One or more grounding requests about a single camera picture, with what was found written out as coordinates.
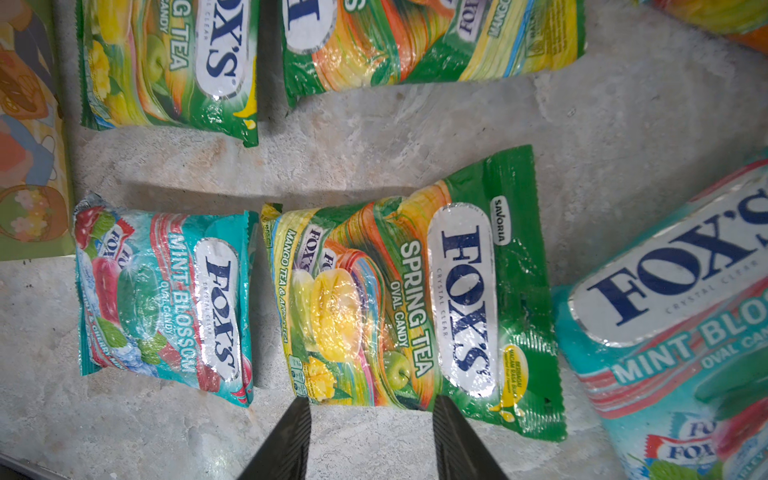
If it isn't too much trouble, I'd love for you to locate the white paper bag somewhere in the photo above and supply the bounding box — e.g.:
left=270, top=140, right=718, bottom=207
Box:
left=1, top=1, right=74, bottom=261

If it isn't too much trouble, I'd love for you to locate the green yellow Fox's candy bag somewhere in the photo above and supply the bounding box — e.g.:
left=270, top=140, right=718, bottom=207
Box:
left=76, top=0, right=259, bottom=147

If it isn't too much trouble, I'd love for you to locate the teal mint Fox's candy bag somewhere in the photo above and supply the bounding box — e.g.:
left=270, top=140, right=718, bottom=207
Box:
left=74, top=194, right=258, bottom=407

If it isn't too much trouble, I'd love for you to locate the orange Fox's candy bag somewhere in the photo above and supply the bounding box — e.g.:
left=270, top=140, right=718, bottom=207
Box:
left=643, top=0, right=768, bottom=55

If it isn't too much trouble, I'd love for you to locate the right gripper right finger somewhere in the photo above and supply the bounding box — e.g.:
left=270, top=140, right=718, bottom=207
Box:
left=433, top=395, right=508, bottom=480

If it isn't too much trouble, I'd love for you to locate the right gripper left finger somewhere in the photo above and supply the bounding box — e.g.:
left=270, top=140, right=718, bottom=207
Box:
left=238, top=397, right=312, bottom=480

